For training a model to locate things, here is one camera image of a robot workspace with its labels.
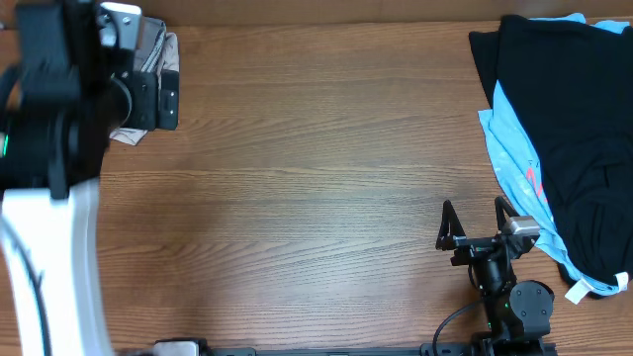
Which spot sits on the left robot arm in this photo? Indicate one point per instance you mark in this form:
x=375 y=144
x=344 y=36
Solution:
x=86 y=70

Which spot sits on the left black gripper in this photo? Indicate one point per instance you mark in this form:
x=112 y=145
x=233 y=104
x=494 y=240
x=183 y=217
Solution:
x=146 y=116

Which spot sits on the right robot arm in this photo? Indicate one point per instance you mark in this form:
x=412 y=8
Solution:
x=518 y=313

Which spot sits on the light blue t-shirt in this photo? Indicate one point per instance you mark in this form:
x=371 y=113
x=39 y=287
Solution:
x=517 y=168

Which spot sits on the black t-shirt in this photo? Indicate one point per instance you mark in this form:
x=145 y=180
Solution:
x=570 y=84

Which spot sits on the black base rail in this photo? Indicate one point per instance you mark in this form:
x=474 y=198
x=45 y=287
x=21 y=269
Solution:
x=200 y=347

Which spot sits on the grey shorts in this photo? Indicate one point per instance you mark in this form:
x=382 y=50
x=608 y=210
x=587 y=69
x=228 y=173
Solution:
x=150 y=49

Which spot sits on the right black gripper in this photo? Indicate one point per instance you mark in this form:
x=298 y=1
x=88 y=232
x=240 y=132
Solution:
x=452 y=237

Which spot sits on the folded beige shorts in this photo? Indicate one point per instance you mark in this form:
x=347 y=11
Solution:
x=170 y=60

